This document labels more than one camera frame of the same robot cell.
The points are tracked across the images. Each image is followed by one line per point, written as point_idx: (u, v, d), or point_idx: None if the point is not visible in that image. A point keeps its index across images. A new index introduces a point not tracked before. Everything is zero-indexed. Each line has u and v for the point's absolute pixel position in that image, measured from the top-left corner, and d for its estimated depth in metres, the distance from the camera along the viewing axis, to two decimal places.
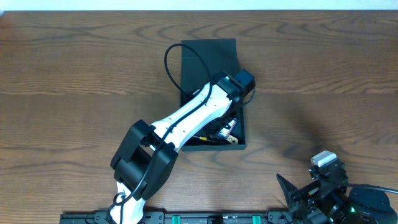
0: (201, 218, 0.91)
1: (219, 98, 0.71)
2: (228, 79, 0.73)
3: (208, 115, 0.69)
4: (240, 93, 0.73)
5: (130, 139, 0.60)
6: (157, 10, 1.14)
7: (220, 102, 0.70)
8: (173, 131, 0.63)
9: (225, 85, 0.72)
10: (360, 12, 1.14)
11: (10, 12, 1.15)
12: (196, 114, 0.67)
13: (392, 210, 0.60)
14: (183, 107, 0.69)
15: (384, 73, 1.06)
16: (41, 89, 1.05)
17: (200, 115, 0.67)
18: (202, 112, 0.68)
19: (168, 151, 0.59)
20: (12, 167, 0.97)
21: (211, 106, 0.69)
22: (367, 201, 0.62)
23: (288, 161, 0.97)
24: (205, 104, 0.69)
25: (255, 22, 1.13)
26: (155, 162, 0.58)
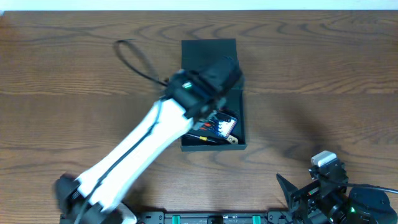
0: (201, 218, 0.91)
1: (169, 122, 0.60)
2: (188, 88, 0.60)
3: (156, 144, 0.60)
4: (208, 102, 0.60)
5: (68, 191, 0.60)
6: (157, 10, 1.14)
7: (170, 127, 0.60)
8: (103, 183, 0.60)
9: (185, 96, 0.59)
10: (361, 12, 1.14)
11: (10, 12, 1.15)
12: (136, 153, 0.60)
13: (391, 210, 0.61)
14: (125, 142, 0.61)
15: (384, 73, 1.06)
16: (41, 89, 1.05)
17: (142, 152, 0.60)
18: (145, 149, 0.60)
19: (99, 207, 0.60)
20: (12, 167, 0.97)
21: (158, 134, 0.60)
22: (367, 201, 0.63)
23: (288, 161, 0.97)
24: (151, 132, 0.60)
25: (255, 22, 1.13)
26: (86, 220, 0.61)
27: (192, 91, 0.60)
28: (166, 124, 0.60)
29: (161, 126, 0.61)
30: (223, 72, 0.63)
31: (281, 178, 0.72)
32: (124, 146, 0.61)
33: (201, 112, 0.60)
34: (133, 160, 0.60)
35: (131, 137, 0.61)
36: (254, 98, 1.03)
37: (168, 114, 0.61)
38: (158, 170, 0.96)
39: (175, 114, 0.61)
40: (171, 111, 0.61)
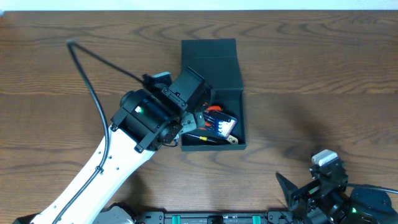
0: (201, 218, 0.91)
1: (120, 155, 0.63)
2: (140, 114, 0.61)
3: (111, 178, 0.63)
4: (163, 125, 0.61)
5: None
6: (157, 11, 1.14)
7: (122, 162, 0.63)
8: (62, 218, 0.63)
9: (140, 123, 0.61)
10: (360, 12, 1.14)
11: (10, 12, 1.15)
12: (89, 191, 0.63)
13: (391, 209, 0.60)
14: (79, 179, 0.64)
15: (384, 73, 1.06)
16: (41, 89, 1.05)
17: (97, 186, 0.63)
18: (97, 186, 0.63)
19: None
20: (12, 167, 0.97)
21: (111, 168, 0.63)
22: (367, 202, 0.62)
23: (288, 161, 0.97)
24: (102, 169, 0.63)
25: (255, 22, 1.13)
26: None
27: (147, 115, 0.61)
28: (117, 158, 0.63)
29: (113, 161, 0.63)
30: (185, 89, 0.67)
31: (281, 178, 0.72)
32: (79, 182, 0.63)
33: (162, 134, 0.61)
34: (87, 198, 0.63)
35: (83, 176, 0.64)
36: (254, 98, 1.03)
37: (119, 148, 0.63)
38: (158, 170, 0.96)
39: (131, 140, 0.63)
40: (124, 143, 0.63)
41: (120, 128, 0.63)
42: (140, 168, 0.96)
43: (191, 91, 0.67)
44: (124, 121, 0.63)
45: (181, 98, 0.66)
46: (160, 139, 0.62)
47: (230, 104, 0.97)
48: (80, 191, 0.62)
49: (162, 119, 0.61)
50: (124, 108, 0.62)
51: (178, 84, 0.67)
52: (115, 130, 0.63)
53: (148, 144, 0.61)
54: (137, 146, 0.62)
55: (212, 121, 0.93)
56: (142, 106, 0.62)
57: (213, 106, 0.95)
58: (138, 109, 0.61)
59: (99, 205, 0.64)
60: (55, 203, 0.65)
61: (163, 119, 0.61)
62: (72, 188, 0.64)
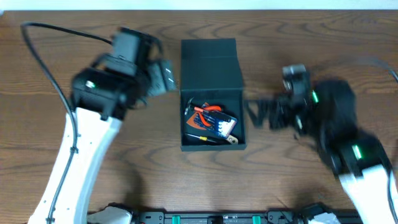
0: (201, 219, 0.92)
1: (90, 130, 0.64)
2: (93, 88, 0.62)
3: (86, 154, 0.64)
4: (120, 92, 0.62)
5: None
6: (156, 10, 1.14)
7: (92, 134, 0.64)
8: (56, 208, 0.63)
9: (96, 96, 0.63)
10: (361, 12, 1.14)
11: (9, 11, 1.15)
12: (71, 175, 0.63)
13: (352, 124, 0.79)
14: (60, 168, 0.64)
15: (385, 73, 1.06)
16: (41, 89, 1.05)
17: (76, 167, 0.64)
18: (77, 166, 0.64)
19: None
20: (11, 167, 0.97)
21: (84, 145, 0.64)
22: (335, 111, 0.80)
23: (288, 161, 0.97)
24: (77, 149, 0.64)
25: (255, 22, 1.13)
26: None
27: (99, 87, 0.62)
28: (87, 133, 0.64)
29: (84, 137, 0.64)
30: (127, 50, 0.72)
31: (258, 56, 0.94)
32: (59, 172, 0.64)
33: (122, 101, 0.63)
34: (71, 182, 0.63)
35: (60, 165, 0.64)
36: (254, 98, 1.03)
37: (86, 124, 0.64)
38: (158, 170, 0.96)
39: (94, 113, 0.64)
40: (88, 118, 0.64)
41: (81, 107, 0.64)
42: (140, 167, 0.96)
43: (135, 49, 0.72)
44: (82, 100, 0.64)
45: (126, 59, 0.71)
46: (120, 106, 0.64)
47: (229, 104, 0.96)
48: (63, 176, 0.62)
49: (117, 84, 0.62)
50: (76, 88, 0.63)
51: (119, 46, 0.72)
52: (76, 110, 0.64)
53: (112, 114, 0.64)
54: (104, 121, 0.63)
55: (212, 121, 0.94)
56: (93, 81, 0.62)
57: (213, 106, 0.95)
58: (90, 84, 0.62)
59: (85, 184, 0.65)
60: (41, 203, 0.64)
61: (116, 86, 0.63)
62: (53, 181, 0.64)
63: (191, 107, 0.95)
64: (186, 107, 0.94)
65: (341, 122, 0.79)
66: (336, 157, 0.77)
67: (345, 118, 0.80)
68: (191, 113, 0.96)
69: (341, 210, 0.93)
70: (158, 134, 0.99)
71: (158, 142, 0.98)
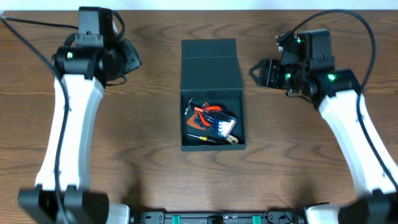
0: (201, 219, 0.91)
1: (79, 89, 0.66)
2: (72, 56, 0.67)
3: (79, 112, 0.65)
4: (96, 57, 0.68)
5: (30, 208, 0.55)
6: (157, 10, 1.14)
7: (82, 93, 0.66)
8: (61, 168, 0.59)
9: (76, 65, 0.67)
10: (361, 12, 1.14)
11: (10, 12, 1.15)
12: (69, 132, 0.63)
13: (332, 63, 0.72)
14: (56, 129, 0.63)
15: (384, 73, 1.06)
16: (41, 89, 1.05)
17: (73, 123, 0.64)
18: (73, 122, 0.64)
19: (76, 190, 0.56)
20: (11, 167, 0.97)
21: (76, 104, 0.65)
22: (312, 48, 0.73)
23: (288, 161, 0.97)
24: (70, 110, 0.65)
25: (255, 22, 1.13)
26: (70, 208, 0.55)
27: (78, 56, 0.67)
28: (77, 93, 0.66)
29: (76, 97, 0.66)
30: (92, 23, 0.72)
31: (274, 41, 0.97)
32: (56, 134, 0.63)
33: (99, 66, 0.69)
34: (71, 137, 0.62)
35: (56, 129, 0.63)
36: (253, 98, 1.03)
37: (76, 85, 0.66)
38: (158, 170, 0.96)
39: (78, 76, 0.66)
40: (76, 80, 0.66)
41: (67, 75, 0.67)
42: (140, 167, 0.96)
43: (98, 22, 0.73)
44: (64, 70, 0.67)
45: (94, 33, 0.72)
46: (100, 73, 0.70)
47: (229, 104, 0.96)
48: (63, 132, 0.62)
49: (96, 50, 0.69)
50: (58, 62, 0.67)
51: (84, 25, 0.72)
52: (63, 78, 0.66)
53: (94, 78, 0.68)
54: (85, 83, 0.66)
55: (212, 122, 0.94)
56: (71, 51, 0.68)
57: (213, 106, 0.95)
58: (68, 53, 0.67)
59: (84, 134, 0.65)
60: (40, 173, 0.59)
61: (91, 53, 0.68)
62: (52, 144, 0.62)
63: (190, 107, 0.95)
64: (185, 107, 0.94)
65: (317, 61, 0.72)
66: (313, 86, 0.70)
67: (324, 56, 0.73)
68: (191, 114, 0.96)
69: None
70: (158, 134, 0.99)
71: (158, 142, 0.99)
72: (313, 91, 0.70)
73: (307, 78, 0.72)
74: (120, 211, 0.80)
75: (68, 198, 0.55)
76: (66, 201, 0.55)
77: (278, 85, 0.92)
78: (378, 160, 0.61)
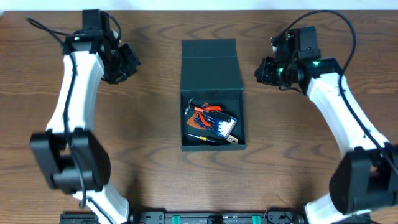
0: (201, 218, 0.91)
1: (86, 60, 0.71)
2: (79, 39, 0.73)
3: (86, 76, 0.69)
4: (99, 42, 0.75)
5: (40, 155, 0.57)
6: (157, 10, 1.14)
7: (89, 62, 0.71)
8: (69, 116, 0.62)
9: (81, 47, 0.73)
10: (360, 12, 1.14)
11: (10, 12, 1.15)
12: (77, 89, 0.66)
13: (318, 54, 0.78)
14: (64, 88, 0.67)
15: (384, 74, 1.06)
16: (41, 89, 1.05)
17: (80, 83, 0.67)
18: (81, 83, 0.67)
19: (79, 133, 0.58)
20: (12, 167, 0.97)
21: (84, 70, 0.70)
22: (299, 42, 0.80)
23: (288, 161, 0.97)
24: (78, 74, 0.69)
25: (255, 22, 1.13)
26: (78, 149, 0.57)
27: (83, 40, 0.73)
28: (84, 63, 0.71)
29: (83, 65, 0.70)
30: (94, 20, 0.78)
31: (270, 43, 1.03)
32: (64, 93, 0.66)
33: (101, 50, 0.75)
34: (78, 94, 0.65)
35: (64, 89, 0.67)
36: (253, 98, 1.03)
37: (84, 57, 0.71)
38: (158, 170, 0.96)
39: (84, 52, 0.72)
40: (84, 56, 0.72)
41: (74, 53, 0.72)
42: (140, 167, 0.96)
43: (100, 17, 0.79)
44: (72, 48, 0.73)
45: (95, 28, 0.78)
46: (101, 56, 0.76)
47: (229, 104, 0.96)
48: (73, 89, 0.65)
49: (100, 35, 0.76)
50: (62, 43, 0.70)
51: (89, 20, 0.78)
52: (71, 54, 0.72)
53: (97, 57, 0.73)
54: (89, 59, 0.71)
55: (212, 121, 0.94)
56: (78, 35, 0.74)
57: (213, 106, 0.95)
58: (76, 37, 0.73)
59: (89, 94, 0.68)
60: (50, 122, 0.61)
61: (95, 38, 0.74)
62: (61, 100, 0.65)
63: (190, 107, 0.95)
64: (185, 107, 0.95)
65: (305, 52, 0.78)
66: (301, 73, 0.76)
67: (310, 48, 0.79)
68: (191, 114, 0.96)
69: None
70: (158, 134, 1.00)
71: (158, 142, 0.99)
72: (300, 76, 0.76)
73: (295, 66, 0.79)
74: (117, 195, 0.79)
75: (74, 140, 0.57)
76: (73, 144, 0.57)
77: (272, 81, 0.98)
78: (357, 121, 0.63)
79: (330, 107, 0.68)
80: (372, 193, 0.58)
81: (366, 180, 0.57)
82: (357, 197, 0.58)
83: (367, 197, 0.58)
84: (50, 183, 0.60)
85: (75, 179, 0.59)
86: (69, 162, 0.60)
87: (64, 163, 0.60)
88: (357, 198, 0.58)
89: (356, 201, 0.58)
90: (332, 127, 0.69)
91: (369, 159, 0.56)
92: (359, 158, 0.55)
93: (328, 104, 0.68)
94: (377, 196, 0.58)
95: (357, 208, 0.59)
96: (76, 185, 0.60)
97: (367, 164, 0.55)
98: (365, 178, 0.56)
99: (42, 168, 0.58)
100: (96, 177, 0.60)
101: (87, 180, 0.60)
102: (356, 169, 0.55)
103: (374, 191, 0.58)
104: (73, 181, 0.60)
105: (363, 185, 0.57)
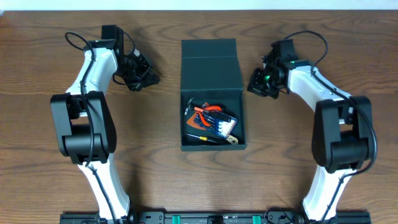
0: (201, 219, 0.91)
1: (104, 50, 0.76)
2: (98, 40, 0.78)
3: (102, 63, 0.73)
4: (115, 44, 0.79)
5: (58, 115, 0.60)
6: (157, 10, 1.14)
7: (106, 52, 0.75)
8: (86, 86, 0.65)
9: (100, 46, 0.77)
10: (360, 12, 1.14)
11: (10, 12, 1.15)
12: (94, 70, 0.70)
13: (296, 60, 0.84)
14: (82, 69, 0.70)
15: (384, 74, 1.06)
16: (41, 89, 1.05)
17: (97, 66, 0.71)
18: (98, 67, 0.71)
19: (95, 93, 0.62)
20: (11, 167, 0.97)
21: (101, 58, 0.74)
22: (280, 50, 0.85)
23: (288, 161, 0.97)
24: (96, 60, 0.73)
25: (255, 22, 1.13)
26: (94, 107, 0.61)
27: (101, 42, 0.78)
28: (102, 52, 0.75)
29: (101, 54, 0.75)
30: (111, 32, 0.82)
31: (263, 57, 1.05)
32: (83, 71, 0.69)
33: (117, 53, 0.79)
34: (95, 72, 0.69)
35: (83, 69, 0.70)
36: (253, 98, 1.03)
37: (102, 48, 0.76)
38: (158, 170, 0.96)
39: (102, 48, 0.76)
40: (102, 48, 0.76)
41: (95, 48, 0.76)
42: (140, 167, 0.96)
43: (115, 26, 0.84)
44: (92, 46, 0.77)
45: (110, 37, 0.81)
46: (116, 58, 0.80)
47: (229, 104, 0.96)
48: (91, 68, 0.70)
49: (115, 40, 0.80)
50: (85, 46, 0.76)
51: (105, 30, 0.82)
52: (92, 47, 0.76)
53: (112, 53, 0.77)
54: (106, 52, 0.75)
55: (212, 121, 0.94)
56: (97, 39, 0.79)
57: (213, 106, 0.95)
58: (96, 40, 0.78)
59: (104, 78, 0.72)
60: (68, 89, 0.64)
61: (112, 41, 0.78)
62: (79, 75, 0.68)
63: (190, 107, 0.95)
64: (185, 107, 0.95)
65: (284, 58, 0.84)
66: (282, 71, 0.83)
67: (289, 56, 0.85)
68: (191, 114, 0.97)
69: (341, 210, 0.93)
70: (158, 134, 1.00)
71: (158, 142, 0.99)
72: (281, 74, 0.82)
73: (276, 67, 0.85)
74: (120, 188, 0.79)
75: (91, 99, 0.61)
76: (89, 102, 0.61)
77: (263, 89, 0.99)
78: (328, 88, 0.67)
79: (305, 85, 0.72)
80: (350, 145, 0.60)
81: (337, 126, 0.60)
82: (332, 146, 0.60)
83: (345, 149, 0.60)
84: (60, 147, 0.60)
85: (85, 144, 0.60)
86: (81, 129, 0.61)
87: (77, 129, 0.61)
88: (334, 147, 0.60)
89: (333, 151, 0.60)
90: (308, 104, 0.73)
91: (337, 106, 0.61)
92: (328, 104, 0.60)
93: (303, 83, 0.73)
94: (354, 149, 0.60)
95: (334, 161, 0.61)
96: (84, 150, 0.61)
97: (334, 108, 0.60)
98: (336, 124, 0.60)
99: (57, 129, 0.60)
100: (106, 143, 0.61)
101: (96, 145, 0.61)
102: (325, 113, 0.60)
103: (352, 144, 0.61)
104: (82, 144, 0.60)
105: (336, 132, 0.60)
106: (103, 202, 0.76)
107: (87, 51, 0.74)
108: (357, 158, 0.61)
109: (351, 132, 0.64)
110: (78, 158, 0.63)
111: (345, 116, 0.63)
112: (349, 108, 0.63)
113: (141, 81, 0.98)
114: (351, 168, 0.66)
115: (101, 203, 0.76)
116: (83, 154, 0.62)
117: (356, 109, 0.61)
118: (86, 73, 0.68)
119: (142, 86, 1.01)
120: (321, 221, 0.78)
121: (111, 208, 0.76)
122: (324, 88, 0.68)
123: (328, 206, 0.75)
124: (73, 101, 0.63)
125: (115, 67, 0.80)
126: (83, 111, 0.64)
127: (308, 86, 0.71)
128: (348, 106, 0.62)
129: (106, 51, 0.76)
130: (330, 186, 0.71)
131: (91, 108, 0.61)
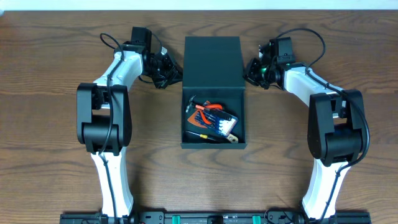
0: (201, 218, 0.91)
1: (132, 53, 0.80)
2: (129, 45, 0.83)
3: (130, 63, 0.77)
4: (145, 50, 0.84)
5: (81, 103, 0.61)
6: (157, 10, 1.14)
7: (134, 55, 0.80)
8: (113, 79, 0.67)
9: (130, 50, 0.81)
10: (360, 12, 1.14)
11: (10, 12, 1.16)
12: (121, 68, 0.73)
13: (293, 61, 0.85)
14: (111, 66, 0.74)
15: (384, 73, 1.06)
16: (41, 89, 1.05)
17: (125, 66, 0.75)
18: (125, 66, 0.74)
19: (119, 86, 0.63)
20: (11, 167, 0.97)
21: (130, 60, 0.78)
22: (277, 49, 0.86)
23: (288, 161, 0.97)
24: (124, 61, 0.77)
25: (255, 22, 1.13)
26: (116, 100, 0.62)
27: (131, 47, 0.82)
28: (130, 55, 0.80)
29: (130, 56, 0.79)
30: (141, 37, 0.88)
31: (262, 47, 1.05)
32: (111, 67, 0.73)
33: (144, 59, 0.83)
34: (122, 70, 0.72)
35: (112, 66, 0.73)
36: (254, 98, 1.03)
37: (131, 51, 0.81)
38: (158, 170, 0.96)
39: (132, 51, 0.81)
40: (131, 51, 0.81)
41: (125, 50, 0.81)
42: (141, 167, 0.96)
43: (145, 31, 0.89)
44: (123, 48, 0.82)
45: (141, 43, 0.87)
46: (143, 63, 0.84)
47: (230, 102, 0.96)
48: (119, 66, 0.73)
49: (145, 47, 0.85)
50: (116, 49, 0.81)
51: (135, 34, 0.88)
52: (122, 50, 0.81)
53: (140, 57, 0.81)
54: (134, 55, 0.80)
55: (214, 119, 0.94)
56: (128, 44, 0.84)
57: (214, 104, 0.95)
58: (127, 45, 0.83)
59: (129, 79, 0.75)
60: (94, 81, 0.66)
61: (141, 46, 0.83)
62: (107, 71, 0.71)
63: (191, 105, 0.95)
64: (187, 105, 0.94)
65: (282, 58, 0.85)
66: (277, 73, 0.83)
67: (286, 56, 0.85)
68: (192, 111, 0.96)
69: (341, 210, 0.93)
70: (158, 134, 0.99)
71: (158, 142, 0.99)
72: (277, 76, 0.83)
73: (273, 68, 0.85)
74: (126, 186, 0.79)
75: (115, 91, 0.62)
76: (114, 94, 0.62)
77: (255, 80, 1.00)
78: (323, 85, 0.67)
79: (300, 84, 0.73)
80: (344, 138, 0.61)
81: (332, 121, 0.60)
82: (326, 139, 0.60)
83: (340, 141, 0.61)
84: (78, 134, 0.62)
85: (102, 134, 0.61)
86: (101, 119, 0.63)
87: (96, 119, 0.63)
88: (328, 139, 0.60)
89: (329, 143, 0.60)
90: (304, 102, 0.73)
91: (329, 98, 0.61)
92: (321, 98, 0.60)
93: (298, 81, 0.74)
94: (348, 141, 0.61)
95: (331, 152, 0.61)
96: (101, 139, 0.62)
97: (328, 101, 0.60)
98: (330, 117, 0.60)
99: (78, 115, 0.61)
100: (121, 135, 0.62)
101: (112, 137, 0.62)
102: (318, 106, 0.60)
103: (347, 138, 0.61)
104: (98, 134, 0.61)
105: (330, 124, 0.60)
106: (106, 197, 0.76)
107: (117, 52, 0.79)
108: (352, 150, 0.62)
109: (344, 124, 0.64)
110: (93, 147, 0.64)
111: (339, 109, 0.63)
112: (342, 102, 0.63)
113: (166, 80, 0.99)
114: (347, 160, 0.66)
115: (105, 198, 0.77)
116: (98, 144, 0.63)
117: (347, 100, 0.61)
118: (114, 70, 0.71)
119: (166, 84, 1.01)
120: (321, 219, 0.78)
121: (113, 203, 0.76)
122: (317, 84, 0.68)
123: (326, 203, 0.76)
124: (98, 92, 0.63)
125: (140, 70, 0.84)
126: (105, 104, 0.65)
127: (303, 84, 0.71)
128: (341, 99, 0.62)
129: (135, 55, 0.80)
130: (328, 181, 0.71)
131: (114, 99, 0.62)
